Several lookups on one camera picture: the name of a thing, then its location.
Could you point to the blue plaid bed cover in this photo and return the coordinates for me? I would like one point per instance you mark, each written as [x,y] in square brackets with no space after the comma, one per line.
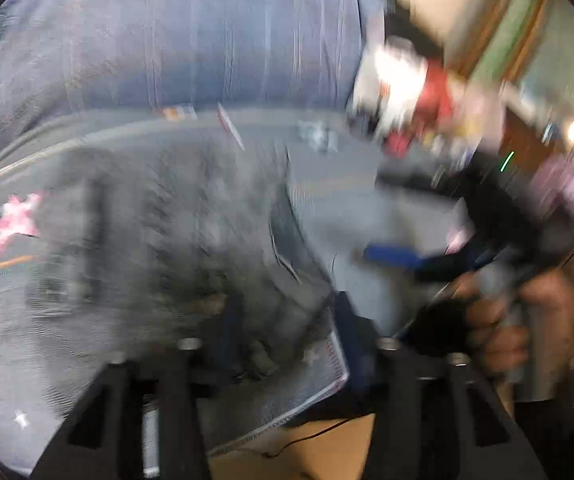
[192,35]

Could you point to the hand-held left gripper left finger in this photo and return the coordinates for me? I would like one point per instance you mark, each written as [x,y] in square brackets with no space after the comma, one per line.
[232,330]

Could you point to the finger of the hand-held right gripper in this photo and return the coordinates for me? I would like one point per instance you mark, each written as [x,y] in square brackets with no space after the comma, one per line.
[397,255]

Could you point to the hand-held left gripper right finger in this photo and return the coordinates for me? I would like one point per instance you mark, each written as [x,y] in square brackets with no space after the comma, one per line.
[352,340]

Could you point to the grey jeans pants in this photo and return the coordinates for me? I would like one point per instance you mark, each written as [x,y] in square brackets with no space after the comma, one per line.
[177,220]

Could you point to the grey patterned blanket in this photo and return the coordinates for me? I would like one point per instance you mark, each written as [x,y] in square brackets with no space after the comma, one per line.
[347,195]

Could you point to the red cloth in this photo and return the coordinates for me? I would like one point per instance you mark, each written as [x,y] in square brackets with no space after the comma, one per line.
[434,100]

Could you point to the person's right hand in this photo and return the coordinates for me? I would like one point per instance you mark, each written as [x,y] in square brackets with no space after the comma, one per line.
[497,325]

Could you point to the white bag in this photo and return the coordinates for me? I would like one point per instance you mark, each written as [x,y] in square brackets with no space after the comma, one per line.
[392,80]

